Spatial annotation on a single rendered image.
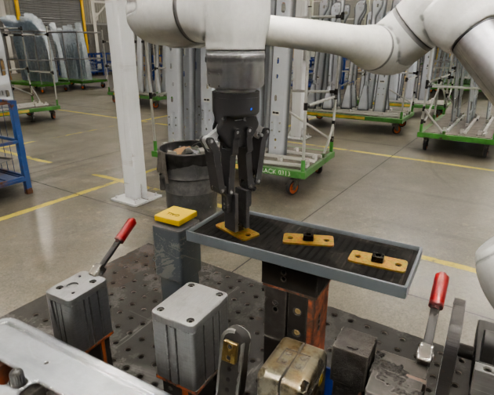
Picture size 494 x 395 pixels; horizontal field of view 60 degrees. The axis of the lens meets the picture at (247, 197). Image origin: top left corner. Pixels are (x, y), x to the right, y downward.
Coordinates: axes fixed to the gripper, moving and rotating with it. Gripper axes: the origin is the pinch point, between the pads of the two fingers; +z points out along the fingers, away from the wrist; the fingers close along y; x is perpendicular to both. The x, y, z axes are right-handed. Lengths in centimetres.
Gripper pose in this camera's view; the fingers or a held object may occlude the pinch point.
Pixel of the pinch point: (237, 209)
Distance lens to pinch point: 73.7
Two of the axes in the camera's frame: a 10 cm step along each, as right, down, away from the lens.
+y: -7.6, 2.2, -6.1
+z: 0.0, 9.4, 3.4
